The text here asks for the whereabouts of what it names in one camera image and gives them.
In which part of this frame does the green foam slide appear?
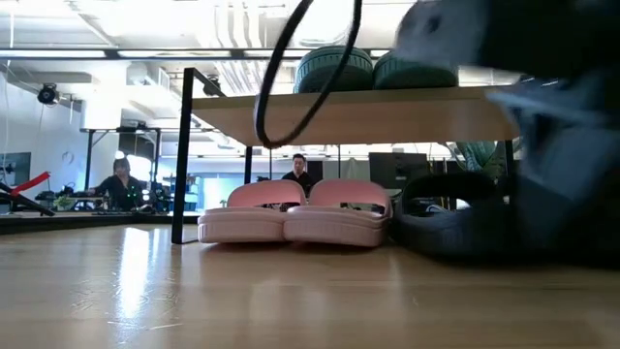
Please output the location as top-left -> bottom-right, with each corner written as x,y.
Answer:
294,46 -> 375,94
371,50 -> 460,91

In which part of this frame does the green leafy plant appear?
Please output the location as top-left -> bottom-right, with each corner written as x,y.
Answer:
445,140 -> 523,181

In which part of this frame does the black background frame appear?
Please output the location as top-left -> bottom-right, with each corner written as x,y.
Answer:
84,126 -> 164,214

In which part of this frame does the wooden shelf with black frame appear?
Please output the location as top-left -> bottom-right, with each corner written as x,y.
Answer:
170,66 -> 522,245

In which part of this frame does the black wall camera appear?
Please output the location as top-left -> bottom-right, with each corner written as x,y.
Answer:
37,82 -> 60,107

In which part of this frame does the black computer monitor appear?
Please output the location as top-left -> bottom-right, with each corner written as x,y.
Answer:
368,152 -> 430,190

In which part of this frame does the black foam slide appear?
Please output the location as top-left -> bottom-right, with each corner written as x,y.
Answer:
486,72 -> 620,268
392,172 -> 518,259

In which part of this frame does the dark wall picture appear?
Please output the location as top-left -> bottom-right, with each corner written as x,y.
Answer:
0,151 -> 32,188

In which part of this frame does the red black bar device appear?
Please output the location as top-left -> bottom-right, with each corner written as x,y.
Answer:
0,170 -> 57,218

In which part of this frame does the person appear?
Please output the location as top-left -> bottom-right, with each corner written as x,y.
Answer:
281,153 -> 315,198
86,157 -> 147,212

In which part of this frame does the pink foam slide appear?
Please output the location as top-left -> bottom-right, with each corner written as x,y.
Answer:
283,177 -> 394,248
197,178 -> 308,244

